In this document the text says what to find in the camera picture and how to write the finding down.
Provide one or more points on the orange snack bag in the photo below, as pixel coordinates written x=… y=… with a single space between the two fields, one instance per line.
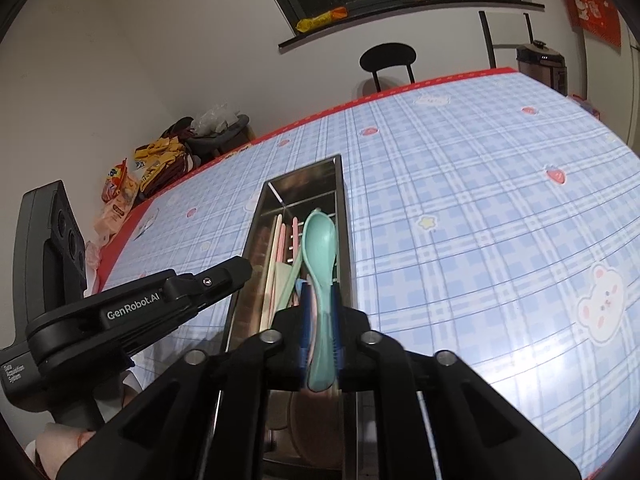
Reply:
x=120 y=182
x=112 y=225

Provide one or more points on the green chopstick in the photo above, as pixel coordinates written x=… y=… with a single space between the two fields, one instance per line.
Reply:
x=294 y=275

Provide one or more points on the red printed cloth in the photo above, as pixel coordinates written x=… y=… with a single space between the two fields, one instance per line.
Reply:
x=592 y=5

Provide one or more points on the pink chopstick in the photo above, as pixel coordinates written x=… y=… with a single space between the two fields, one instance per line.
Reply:
x=294 y=240
x=281 y=245

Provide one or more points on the yellow and maroon clothes pile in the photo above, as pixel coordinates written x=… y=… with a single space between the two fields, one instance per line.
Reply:
x=162 y=160

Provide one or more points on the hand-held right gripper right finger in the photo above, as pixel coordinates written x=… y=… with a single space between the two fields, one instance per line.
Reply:
x=336 y=330

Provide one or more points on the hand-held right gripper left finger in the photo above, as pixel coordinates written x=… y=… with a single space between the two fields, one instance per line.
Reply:
x=303 y=330

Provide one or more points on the electric pressure cooker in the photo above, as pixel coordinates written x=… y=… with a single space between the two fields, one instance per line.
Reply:
x=542 y=67

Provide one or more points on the beige chopstick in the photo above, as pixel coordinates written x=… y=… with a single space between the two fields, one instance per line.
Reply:
x=270 y=270

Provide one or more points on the blue plaid table mat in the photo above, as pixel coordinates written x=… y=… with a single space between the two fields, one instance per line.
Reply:
x=450 y=185

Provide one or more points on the blue spoon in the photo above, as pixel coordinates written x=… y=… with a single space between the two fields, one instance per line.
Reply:
x=300 y=292

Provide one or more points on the black round chair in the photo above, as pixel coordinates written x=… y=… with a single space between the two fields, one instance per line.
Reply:
x=386 y=57

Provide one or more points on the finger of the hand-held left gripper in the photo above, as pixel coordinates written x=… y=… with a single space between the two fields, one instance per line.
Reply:
x=160 y=330
x=220 y=277

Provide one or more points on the person's left hand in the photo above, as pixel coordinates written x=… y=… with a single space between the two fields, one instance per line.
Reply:
x=60 y=447

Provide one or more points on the pink spoon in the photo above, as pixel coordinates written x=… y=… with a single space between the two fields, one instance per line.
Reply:
x=315 y=430

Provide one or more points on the green spoon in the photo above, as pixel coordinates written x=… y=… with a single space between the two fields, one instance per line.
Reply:
x=320 y=250

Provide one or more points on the clear plastic bag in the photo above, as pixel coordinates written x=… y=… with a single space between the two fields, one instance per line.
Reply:
x=215 y=119

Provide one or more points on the steel utensil tray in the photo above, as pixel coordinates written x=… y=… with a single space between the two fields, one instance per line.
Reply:
x=345 y=210

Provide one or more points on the grey chair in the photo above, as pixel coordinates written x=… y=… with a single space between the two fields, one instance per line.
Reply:
x=225 y=140

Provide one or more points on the black window sill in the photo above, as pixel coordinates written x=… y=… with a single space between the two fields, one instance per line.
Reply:
x=400 y=22

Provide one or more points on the yellow snack packet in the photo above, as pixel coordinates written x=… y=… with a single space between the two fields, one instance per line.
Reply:
x=320 y=19

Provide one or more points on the black metal frame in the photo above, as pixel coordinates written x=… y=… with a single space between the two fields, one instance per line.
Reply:
x=487 y=40

